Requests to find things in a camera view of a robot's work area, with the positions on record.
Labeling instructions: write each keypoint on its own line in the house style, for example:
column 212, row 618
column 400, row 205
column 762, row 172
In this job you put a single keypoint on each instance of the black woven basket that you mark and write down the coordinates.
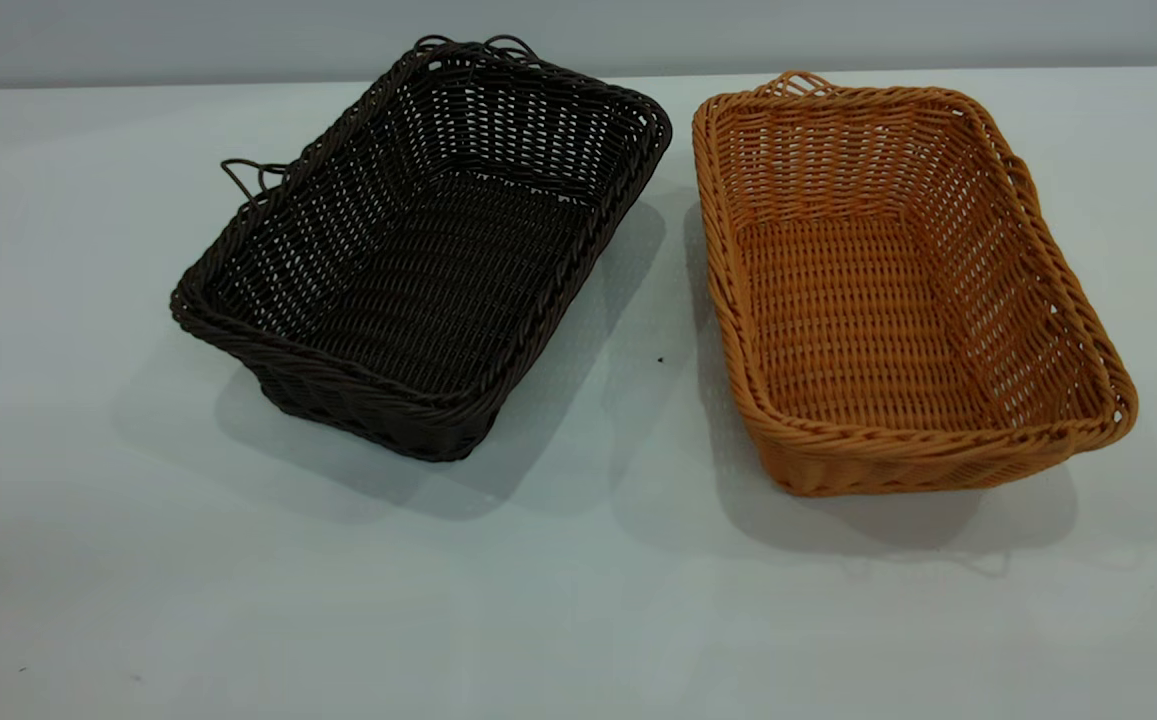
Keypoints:
column 438, row 290

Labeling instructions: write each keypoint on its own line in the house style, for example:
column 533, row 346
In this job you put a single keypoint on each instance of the orange woven basket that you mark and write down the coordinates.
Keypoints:
column 858, row 320

